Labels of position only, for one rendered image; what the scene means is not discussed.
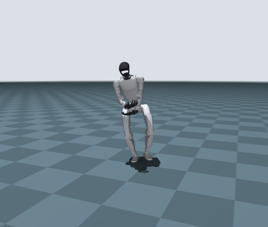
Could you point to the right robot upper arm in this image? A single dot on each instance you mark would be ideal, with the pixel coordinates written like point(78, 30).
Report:
point(117, 89)

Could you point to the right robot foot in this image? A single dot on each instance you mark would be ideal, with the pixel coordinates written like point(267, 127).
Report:
point(135, 158)

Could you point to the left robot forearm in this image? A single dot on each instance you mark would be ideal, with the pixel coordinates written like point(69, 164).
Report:
point(137, 107)

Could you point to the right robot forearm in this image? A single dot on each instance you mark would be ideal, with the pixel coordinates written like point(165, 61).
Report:
point(122, 102)

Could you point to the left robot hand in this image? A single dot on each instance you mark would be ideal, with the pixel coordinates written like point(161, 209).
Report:
point(130, 113)

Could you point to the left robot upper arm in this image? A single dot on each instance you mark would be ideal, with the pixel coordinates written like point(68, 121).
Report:
point(140, 80)

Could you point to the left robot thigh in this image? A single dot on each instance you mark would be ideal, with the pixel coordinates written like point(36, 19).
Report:
point(148, 119)

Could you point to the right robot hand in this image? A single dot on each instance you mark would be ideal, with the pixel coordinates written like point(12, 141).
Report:
point(128, 106)

